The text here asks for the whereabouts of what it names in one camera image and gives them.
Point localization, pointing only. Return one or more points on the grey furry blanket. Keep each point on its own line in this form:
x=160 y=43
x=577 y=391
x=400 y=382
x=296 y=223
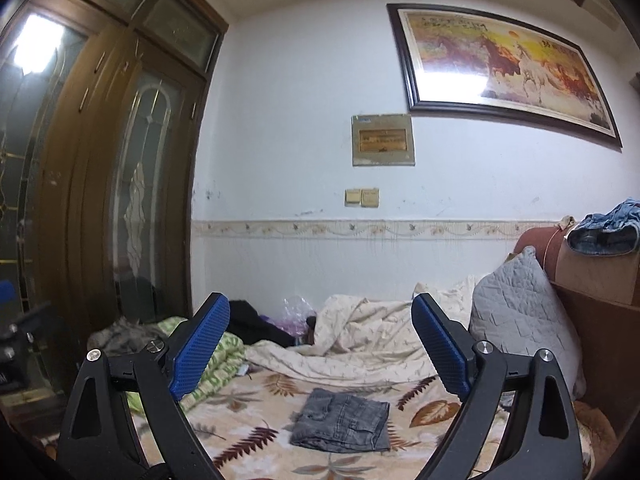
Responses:
x=125 y=337

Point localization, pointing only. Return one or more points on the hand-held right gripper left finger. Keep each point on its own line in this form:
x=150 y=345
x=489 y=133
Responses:
x=200 y=345

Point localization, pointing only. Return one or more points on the leaf print blanket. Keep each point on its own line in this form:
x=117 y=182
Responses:
x=260 y=400

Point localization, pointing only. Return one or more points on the wooden wardrobe with glass doors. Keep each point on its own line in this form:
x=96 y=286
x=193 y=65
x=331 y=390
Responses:
x=90 y=160

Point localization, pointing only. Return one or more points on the beige cloth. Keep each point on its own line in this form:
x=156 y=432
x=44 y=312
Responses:
x=566 y=222

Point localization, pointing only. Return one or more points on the brown headboard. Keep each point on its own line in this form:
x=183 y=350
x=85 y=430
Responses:
x=600 y=340

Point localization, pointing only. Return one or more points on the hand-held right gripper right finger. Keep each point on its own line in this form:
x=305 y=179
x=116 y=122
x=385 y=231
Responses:
x=442 y=345

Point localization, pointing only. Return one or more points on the cream duvet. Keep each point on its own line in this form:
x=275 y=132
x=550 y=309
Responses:
x=360 y=340

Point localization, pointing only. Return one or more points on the clear plastic bag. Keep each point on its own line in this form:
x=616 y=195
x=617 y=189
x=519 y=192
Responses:
x=295 y=317

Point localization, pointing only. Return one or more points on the blue jeans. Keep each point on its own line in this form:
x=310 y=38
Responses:
x=600 y=240

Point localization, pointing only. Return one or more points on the grey pants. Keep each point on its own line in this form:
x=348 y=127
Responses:
x=340 y=420

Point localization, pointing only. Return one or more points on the black clothing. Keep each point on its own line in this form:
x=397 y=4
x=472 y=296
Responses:
x=255 y=325

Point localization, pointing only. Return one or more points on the beige wall switch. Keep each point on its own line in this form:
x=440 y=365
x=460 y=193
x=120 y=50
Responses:
x=353 y=197
x=370 y=197

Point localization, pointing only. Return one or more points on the framed horse painting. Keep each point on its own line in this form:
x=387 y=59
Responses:
x=500 y=60

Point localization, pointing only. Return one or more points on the beige wall panel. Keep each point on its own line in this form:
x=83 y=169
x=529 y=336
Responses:
x=382 y=140

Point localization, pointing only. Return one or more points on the grey quilted pillow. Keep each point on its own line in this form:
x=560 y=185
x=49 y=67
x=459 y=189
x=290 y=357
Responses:
x=515 y=305

